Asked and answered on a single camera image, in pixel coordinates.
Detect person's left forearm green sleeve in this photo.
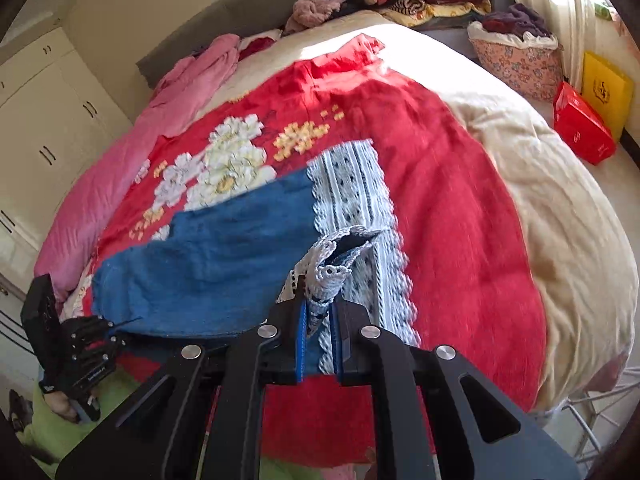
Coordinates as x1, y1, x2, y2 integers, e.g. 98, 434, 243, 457
22, 360, 151, 466

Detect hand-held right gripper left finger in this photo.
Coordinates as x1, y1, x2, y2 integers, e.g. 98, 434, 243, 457
55, 269, 308, 480

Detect purple clothes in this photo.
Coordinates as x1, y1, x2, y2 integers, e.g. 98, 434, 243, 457
481, 3, 554, 39

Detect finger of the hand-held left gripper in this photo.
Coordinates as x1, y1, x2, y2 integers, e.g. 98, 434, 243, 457
70, 335, 132, 362
61, 315, 118, 338

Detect cream duvet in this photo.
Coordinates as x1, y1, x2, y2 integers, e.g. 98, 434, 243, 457
195, 9, 633, 413

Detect person's left hand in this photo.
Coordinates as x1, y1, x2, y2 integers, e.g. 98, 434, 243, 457
44, 390, 81, 422

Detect pink quilt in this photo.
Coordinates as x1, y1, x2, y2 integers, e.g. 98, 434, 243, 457
34, 57, 193, 302

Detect grey upholstered headboard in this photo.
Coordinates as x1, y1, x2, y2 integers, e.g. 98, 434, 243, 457
136, 0, 356, 92

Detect cream wardrobe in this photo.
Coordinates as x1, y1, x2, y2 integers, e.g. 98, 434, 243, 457
0, 27, 134, 303

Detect dark red cloth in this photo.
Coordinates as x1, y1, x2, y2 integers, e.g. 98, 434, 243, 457
239, 35, 282, 62

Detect light pink garment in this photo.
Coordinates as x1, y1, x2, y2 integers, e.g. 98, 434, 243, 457
151, 33, 242, 111

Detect red floral blanket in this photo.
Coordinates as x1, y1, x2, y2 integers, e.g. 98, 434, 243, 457
80, 34, 548, 466

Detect yellow box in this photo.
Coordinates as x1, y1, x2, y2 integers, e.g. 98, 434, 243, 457
580, 51, 635, 142

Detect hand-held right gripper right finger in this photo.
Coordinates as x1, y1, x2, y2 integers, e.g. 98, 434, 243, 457
330, 300, 581, 480

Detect red box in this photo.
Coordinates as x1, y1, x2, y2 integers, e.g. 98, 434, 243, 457
552, 81, 617, 166

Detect floral fabric bag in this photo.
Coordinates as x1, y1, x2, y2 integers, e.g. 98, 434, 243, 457
467, 22, 564, 104

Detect white wire rack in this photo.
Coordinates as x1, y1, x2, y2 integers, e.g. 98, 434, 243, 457
537, 379, 640, 462

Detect mauve fluffy garment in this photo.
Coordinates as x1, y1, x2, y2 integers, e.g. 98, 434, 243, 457
284, 0, 347, 36

